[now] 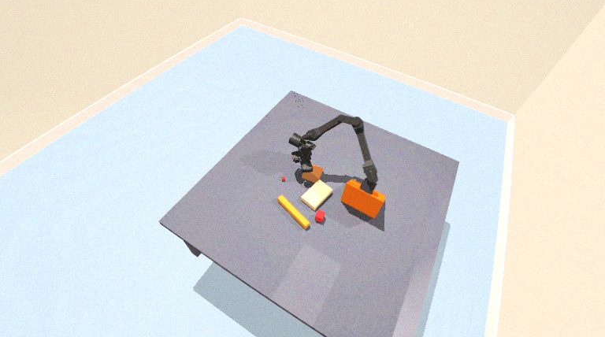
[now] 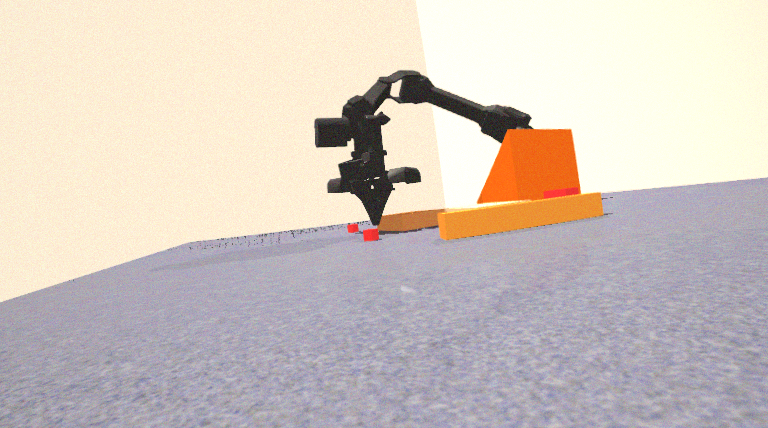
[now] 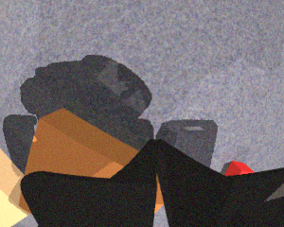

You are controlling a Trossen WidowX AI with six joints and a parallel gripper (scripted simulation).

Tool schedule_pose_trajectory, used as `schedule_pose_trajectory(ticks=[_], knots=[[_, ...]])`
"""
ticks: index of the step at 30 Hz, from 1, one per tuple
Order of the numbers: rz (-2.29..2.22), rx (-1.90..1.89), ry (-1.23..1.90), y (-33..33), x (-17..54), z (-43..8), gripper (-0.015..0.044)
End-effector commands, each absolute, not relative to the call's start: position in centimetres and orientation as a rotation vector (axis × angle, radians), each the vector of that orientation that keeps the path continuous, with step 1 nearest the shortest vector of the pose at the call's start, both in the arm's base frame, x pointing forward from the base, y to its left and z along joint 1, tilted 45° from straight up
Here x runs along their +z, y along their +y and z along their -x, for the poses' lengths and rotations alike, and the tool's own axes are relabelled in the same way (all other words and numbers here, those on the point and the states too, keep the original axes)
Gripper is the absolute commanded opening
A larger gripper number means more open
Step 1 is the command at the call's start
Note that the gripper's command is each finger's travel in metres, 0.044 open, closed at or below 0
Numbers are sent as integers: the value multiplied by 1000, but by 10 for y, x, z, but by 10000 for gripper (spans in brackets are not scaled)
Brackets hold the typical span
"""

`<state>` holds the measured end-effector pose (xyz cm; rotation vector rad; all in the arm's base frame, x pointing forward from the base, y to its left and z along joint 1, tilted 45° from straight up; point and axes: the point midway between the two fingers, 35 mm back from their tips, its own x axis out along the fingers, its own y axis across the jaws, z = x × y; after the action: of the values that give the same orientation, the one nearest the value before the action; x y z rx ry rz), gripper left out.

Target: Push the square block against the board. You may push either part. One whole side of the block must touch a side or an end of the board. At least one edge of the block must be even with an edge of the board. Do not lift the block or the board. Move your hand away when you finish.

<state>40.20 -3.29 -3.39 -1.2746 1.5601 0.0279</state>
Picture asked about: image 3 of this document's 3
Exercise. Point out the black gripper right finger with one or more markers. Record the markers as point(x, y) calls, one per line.
point(196, 196)

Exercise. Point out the small red block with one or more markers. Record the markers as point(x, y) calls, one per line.
point(238, 168)

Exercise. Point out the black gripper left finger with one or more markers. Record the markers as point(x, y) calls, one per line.
point(125, 200)

